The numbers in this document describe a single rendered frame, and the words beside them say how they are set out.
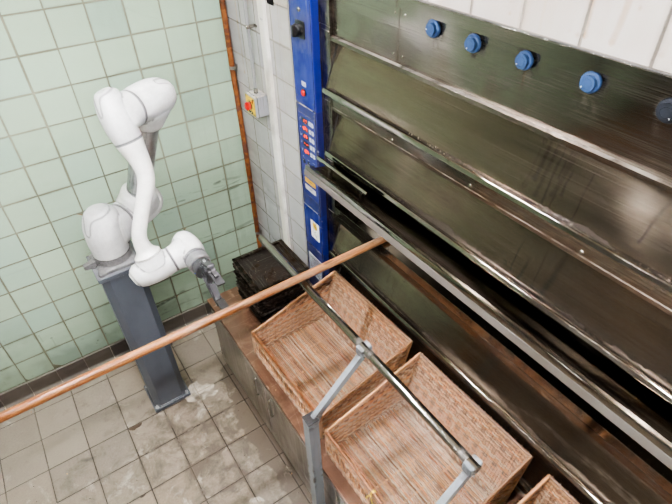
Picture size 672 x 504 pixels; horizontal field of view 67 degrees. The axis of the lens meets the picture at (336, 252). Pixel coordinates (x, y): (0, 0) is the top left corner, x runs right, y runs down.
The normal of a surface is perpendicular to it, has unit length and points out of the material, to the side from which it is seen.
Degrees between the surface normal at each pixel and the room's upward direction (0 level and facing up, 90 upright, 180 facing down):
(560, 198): 70
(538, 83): 90
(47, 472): 0
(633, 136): 90
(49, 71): 90
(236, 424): 0
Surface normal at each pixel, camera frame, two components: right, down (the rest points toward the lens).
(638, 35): -0.83, 0.37
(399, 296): -0.78, 0.09
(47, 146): 0.56, 0.52
